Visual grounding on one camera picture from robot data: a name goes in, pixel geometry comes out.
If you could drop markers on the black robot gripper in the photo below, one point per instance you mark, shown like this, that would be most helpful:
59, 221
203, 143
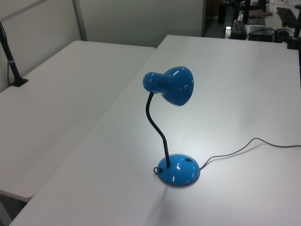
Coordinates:
226, 14

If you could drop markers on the brown cloth item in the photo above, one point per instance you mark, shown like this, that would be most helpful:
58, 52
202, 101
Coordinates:
259, 13

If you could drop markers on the white side table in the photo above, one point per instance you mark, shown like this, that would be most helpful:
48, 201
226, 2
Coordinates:
61, 106

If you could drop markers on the black camera stand with clamp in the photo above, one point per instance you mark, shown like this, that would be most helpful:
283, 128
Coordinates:
12, 64

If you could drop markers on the grey partition frame post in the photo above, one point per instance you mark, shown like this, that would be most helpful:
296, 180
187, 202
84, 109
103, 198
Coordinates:
80, 20

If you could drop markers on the black camera mount with clamp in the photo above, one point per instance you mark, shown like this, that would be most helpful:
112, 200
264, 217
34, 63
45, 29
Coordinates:
293, 41

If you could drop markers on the black electronics box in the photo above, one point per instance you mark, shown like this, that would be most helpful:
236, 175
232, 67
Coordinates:
260, 34

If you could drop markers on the blue gooseneck desk lamp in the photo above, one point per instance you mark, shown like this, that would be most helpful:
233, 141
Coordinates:
175, 84

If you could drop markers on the black monitor stand pole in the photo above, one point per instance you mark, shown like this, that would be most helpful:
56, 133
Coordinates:
247, 10

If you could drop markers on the black keyboard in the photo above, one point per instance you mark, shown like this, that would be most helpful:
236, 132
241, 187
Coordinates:
287, 15

